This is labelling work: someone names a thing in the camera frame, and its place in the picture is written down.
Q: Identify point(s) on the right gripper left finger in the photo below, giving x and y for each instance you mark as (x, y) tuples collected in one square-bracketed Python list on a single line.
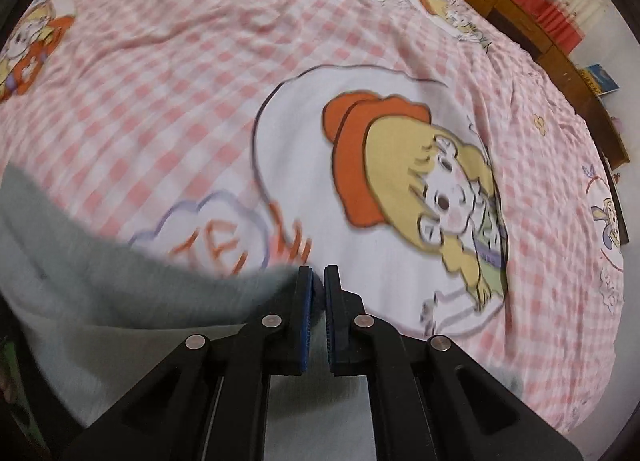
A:
[(208, 399)]

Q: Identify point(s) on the blue book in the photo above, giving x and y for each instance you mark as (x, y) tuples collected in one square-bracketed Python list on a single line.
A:
[(598, 80)]

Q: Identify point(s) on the pink checkered cartoon bedsheet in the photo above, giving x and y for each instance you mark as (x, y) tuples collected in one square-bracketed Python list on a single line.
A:
[(408, 142)]

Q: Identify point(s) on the grey knit pants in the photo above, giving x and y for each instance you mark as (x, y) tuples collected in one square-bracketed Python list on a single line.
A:
[(94, 317)]

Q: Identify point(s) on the low wooden cabinet row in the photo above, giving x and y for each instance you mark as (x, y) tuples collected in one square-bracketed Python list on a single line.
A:
[(523, 29)]

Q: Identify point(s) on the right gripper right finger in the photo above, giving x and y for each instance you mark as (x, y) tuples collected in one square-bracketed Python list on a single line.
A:
[(429, 400)]

